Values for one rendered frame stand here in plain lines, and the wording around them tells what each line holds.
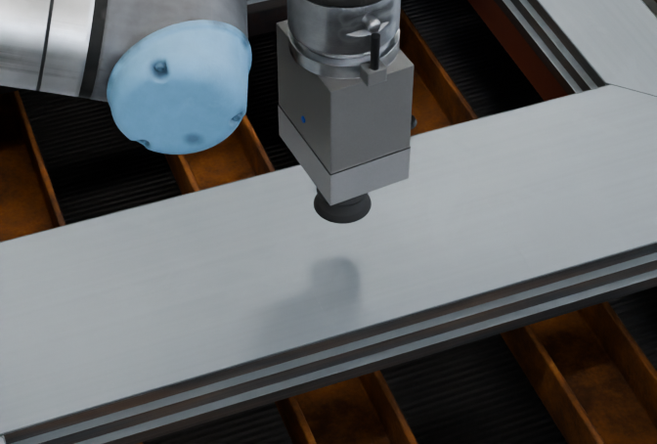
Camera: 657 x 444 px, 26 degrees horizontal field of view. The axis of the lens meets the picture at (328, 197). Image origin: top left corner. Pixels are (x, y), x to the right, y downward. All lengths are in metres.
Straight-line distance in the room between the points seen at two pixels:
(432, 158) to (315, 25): 0.27
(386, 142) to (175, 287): 0.20
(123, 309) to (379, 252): 0.20
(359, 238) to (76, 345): 0.23
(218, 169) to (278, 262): 0.34
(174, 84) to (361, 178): 0.27
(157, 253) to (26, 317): 0.11
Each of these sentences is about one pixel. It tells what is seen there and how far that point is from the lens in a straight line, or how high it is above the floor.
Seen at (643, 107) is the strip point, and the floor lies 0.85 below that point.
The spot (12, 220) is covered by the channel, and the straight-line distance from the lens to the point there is 1.38.
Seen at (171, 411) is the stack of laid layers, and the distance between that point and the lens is 1.01.
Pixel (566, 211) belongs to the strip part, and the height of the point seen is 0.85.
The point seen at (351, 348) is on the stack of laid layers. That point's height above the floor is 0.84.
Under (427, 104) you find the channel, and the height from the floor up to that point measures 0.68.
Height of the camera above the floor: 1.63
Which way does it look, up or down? 44 degrees down
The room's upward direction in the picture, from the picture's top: straight up
